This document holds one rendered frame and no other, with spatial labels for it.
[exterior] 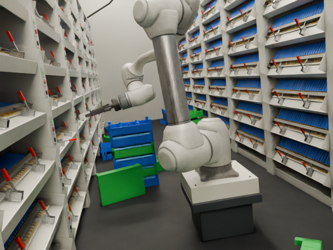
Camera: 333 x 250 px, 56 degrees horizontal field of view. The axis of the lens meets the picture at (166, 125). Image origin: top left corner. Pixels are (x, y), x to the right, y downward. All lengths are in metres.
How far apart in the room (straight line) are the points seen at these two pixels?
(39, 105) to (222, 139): 0.79
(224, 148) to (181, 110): 0.29
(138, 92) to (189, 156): 0.61
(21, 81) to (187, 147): 0.69
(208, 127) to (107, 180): 0.88
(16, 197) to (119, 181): 1.24
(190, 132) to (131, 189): 0.93
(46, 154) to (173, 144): 0.50
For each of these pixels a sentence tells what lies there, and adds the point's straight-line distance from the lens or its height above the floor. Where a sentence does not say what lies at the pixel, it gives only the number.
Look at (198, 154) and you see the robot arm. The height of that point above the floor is 0.43.
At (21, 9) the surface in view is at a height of 1.05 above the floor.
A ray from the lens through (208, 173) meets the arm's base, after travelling 1.50.
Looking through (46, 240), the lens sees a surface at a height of 0.30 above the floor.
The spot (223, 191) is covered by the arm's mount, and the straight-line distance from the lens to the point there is 1.46.
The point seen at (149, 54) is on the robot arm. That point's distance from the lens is 1.70.
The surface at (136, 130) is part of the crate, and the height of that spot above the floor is 0.42.
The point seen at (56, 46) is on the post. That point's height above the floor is 1.01.
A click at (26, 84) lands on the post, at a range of 1.32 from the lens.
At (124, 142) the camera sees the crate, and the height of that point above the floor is 0.34.
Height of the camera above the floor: 0.78
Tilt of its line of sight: 9 degrees down
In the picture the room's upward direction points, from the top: 7 degrees counter-clockwise
